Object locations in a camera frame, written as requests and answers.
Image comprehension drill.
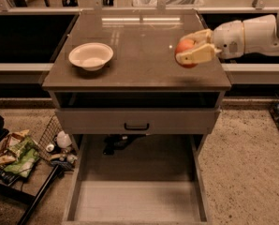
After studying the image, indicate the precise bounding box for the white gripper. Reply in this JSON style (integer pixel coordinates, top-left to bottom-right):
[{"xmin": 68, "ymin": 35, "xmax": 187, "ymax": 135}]
[{"xmin": 175, "ymin": 21, "xmax": 244, "ymax": 65}]

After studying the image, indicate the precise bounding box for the red apple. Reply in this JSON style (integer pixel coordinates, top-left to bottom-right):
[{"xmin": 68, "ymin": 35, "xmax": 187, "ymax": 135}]
[{"xmin": 174, "ymin": 39, "xmax": 197, "ymax": 68}]

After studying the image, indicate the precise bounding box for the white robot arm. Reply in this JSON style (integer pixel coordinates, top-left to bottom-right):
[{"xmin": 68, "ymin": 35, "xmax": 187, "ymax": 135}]
[{"xmin": 175, "ymin": 10, "xmax": 279, "ymax": 68}]

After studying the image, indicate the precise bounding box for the closed top drawer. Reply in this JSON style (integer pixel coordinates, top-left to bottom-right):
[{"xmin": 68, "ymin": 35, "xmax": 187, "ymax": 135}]
[{"xmin": 55, "ymin": 108, "xmax": 220, "ymax": 134}]

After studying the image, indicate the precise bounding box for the grey drawer cabinet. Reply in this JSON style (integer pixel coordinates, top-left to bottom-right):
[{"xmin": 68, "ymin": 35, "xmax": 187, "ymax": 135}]
[{"xmin": 41, "ymin": 9, "xmax": 232, "ymax": 155}]

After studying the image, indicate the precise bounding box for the black object under drawer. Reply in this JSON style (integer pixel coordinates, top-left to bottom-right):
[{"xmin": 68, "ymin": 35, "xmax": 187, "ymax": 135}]
[{"xmin": 103, "ymin": 134, "xmax": 139, "ymax": 156}]

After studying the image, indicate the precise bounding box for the open middle drawer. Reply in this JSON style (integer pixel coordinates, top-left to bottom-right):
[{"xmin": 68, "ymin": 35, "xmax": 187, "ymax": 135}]
[{"xmin": 62, "ymin": 135, "xmax": 212, "ymax": 225}]

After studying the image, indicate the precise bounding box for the white bowl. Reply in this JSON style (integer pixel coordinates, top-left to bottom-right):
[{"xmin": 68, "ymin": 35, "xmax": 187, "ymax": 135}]
[{"xmin": 68, "ymin": 43, "xmax": 113, "ymax": 71}]

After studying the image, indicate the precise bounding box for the white bottle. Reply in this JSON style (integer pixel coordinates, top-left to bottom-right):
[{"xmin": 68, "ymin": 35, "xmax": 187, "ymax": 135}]
[{"xmin": 56, "ymin": 130, "xmax": 72, "ymax": 148}]

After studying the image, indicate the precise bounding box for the green snack bag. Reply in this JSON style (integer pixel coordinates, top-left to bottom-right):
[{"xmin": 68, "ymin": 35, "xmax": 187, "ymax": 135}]
[{"xmin": 4, "ymin": 136, "xmax": 39, "ymax": 178}]

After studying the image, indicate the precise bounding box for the brown snack bag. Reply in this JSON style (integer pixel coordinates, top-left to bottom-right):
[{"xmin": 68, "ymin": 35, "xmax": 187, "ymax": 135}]
[{"xmin": 0, "ymin": 129, "xmax": 29, "ymax": 166}]

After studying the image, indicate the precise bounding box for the black drawer handle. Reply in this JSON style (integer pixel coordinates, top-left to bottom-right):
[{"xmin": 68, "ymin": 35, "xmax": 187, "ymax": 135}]
[{"xmin": 124, "ymin": 123, "xmax": 150, "ymax": 131}]

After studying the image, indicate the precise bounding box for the wire mesh basket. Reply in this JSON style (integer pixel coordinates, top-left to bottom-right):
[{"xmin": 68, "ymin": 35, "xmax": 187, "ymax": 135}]
[{"xmin": 37, "ymin": 115, "xmax": 77, "ymax": 171}]

